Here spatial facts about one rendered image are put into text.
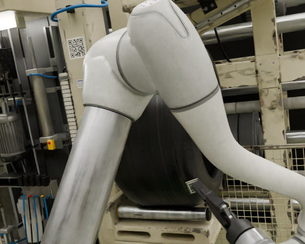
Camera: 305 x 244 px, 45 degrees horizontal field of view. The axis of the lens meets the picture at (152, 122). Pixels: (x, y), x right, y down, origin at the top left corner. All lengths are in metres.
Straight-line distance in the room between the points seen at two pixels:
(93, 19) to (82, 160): 0.78
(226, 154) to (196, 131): 0.07
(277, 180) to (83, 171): 0.38
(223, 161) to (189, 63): 0.20
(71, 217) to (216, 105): 0.33
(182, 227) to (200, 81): 0.75
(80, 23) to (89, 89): 0.68
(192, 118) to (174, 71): 0.09
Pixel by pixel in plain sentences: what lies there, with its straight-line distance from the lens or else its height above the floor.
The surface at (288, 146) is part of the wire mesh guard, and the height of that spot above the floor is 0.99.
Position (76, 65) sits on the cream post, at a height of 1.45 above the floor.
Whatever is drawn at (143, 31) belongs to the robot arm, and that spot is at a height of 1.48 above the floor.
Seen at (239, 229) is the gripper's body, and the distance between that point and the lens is 0.95.
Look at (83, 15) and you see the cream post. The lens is 1.36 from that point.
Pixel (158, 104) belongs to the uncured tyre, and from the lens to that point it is 1.05.
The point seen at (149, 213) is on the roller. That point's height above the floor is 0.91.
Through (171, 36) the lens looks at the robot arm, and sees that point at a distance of 0.59.
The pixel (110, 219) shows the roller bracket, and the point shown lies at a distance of 1.35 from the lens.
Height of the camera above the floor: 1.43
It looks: 10 degrees down
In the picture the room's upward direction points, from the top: 8 degrees counter-clockwise
